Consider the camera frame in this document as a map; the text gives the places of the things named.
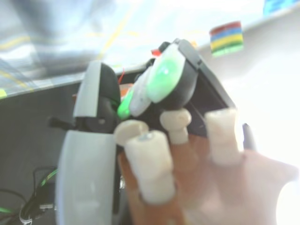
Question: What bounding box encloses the orange toy ukulele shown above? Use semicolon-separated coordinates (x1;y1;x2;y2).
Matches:
116;39;300;225

